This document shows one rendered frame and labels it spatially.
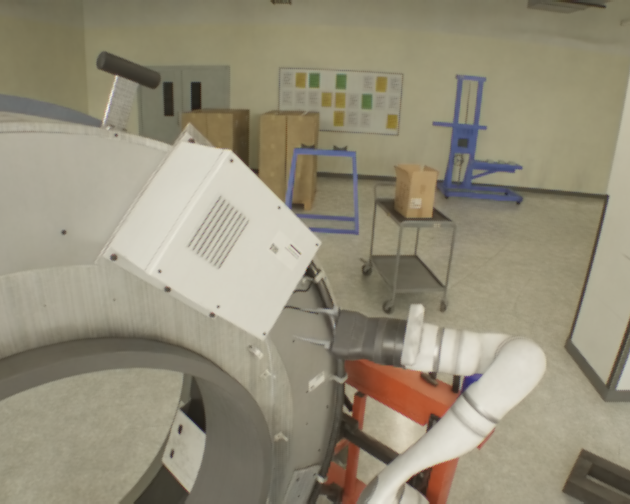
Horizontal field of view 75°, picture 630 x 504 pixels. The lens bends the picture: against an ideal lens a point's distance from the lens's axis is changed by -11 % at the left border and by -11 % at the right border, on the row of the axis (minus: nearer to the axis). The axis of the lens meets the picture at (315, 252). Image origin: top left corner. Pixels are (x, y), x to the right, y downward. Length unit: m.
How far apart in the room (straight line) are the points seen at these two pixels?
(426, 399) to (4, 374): 1.24
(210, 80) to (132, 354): 9.11
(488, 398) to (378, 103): 8.76
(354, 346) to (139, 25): 9.83
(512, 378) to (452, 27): 9.09
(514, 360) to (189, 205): 0.48
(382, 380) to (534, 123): 8.80
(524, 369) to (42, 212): 0.66
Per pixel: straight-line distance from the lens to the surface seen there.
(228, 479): 1.15
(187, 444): 1.31
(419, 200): 4.01
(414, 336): 0.65
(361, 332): 0.72
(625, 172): 3.54
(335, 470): 2.23
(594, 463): 2.83
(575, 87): 10.38
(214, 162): 0.58
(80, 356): 0.64
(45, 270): 0.63
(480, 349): 0.71
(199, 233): 0.57
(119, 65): 0.78
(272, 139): 6.85
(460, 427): 0.72
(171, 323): 0.75
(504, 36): 9.84
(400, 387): 1.59
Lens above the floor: 1.89
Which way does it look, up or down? 21 degrees down
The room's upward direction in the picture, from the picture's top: 3 degrees clockwise
